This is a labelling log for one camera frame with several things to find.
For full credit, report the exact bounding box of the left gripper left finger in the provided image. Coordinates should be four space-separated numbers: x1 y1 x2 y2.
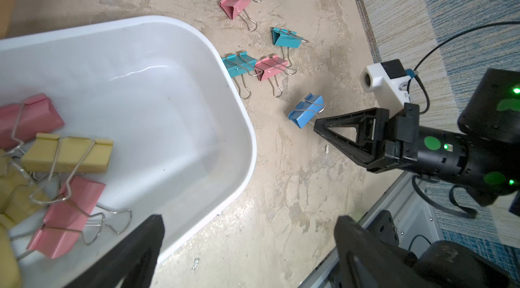
67 214 165 287

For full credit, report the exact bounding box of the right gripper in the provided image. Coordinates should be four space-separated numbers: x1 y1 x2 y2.
313 103 468 177

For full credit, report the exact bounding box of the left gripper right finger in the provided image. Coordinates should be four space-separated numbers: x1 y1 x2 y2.
334 216 437 287

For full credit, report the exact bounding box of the blue binder clip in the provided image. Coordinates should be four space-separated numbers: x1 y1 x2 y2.
288 93 326 129

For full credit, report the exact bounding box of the pink binder clip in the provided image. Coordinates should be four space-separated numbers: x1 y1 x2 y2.
219 0 263 32
254 55 297 98
1 94 65 150

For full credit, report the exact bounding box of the white plastic storage box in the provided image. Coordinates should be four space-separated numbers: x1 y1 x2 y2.
1 16 257 287

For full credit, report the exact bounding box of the teal binder clip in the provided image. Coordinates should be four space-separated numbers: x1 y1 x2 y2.
272 28 309 66
222 51 257 101

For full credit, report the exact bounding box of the yellow binder clip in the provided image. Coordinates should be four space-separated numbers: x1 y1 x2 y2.
19 132 115 204

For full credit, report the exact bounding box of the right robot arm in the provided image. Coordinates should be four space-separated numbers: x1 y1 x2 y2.
314 68 519 207

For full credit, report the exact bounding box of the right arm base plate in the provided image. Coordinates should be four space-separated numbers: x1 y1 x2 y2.
358 210 399 247

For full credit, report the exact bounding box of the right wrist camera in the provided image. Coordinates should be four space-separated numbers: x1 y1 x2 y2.
360 59 415 117

